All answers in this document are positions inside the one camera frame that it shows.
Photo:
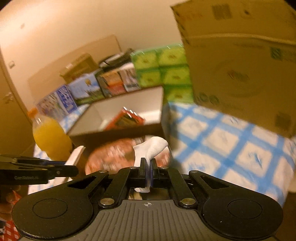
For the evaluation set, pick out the wooden door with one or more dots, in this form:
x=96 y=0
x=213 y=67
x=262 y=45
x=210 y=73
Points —
x=16 y=128

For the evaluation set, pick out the large cardboard box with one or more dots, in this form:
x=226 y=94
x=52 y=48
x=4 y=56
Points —
x=241 y=57

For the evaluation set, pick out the orange snack boxes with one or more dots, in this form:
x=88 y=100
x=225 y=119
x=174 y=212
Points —
x=110 y=83

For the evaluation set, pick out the orange juice bottle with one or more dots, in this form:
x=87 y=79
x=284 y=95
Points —
x=50 y=136

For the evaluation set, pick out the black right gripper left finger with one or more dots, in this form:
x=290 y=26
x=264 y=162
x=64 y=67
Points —
x=122 y=182

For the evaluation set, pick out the white product box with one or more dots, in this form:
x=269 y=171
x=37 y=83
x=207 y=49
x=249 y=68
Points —
x=129 y=77

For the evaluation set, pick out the blue milk carton box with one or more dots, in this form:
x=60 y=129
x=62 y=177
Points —
x=58 y=104

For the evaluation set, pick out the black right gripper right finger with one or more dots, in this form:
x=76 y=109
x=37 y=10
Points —
x=171 y=179

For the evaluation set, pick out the brown cardboard box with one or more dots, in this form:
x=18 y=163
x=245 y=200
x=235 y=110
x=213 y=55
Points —
x=82 y=65

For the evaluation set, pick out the red black packet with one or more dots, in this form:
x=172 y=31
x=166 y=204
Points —
x=126 y=118

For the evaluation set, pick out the red white checked bag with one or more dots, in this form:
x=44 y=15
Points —
x=9 y=231

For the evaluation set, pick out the instant noodle bowl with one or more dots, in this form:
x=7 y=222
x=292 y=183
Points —
x=114 y=155

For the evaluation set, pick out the small white packet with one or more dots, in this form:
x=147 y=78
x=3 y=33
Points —
x=75 y=156

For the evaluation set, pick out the dark brown open box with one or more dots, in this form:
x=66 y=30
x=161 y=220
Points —
x=89 y=131

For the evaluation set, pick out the wooden headboard panel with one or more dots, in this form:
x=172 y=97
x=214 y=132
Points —
x=48 y=79

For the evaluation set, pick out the blue white checked tablecloth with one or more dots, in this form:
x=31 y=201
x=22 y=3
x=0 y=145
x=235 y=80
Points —
x=223 y=146

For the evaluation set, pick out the green tissue pack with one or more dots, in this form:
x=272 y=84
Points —
x=166 y=66

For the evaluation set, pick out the black bag with straps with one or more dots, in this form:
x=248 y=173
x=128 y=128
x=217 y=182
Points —
x=115 y=61

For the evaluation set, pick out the cow picture milk box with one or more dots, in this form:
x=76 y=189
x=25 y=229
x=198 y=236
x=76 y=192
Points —
x=85 y=89

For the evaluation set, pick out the white sock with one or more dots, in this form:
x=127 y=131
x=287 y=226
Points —
x=153 y=148

